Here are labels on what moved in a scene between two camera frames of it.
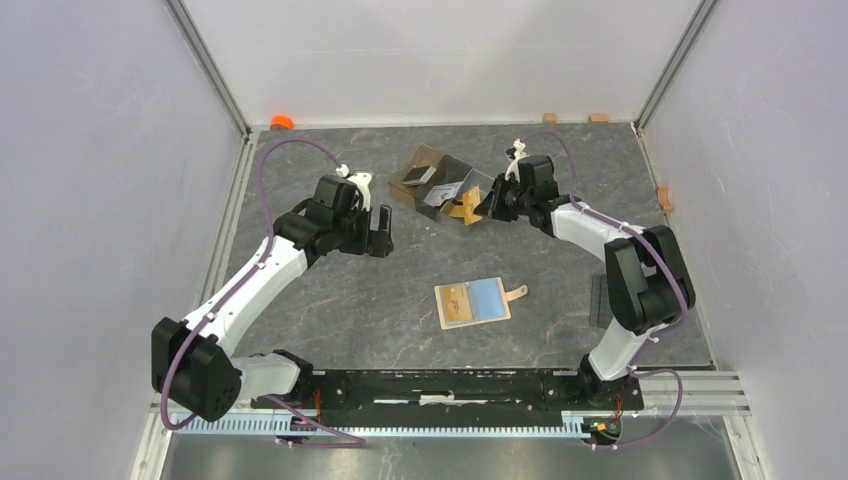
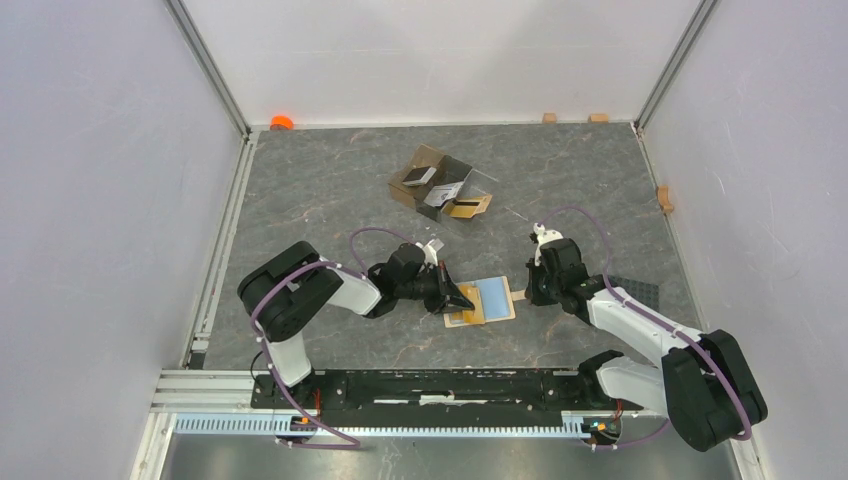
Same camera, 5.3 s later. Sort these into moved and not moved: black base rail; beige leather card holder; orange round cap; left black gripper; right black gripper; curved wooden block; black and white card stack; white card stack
Moved: right black gripper; left black gripper
Not moved: curved wooden block; orange round cap; beige leather card holder; white card stack; black base rail; black and white card stack
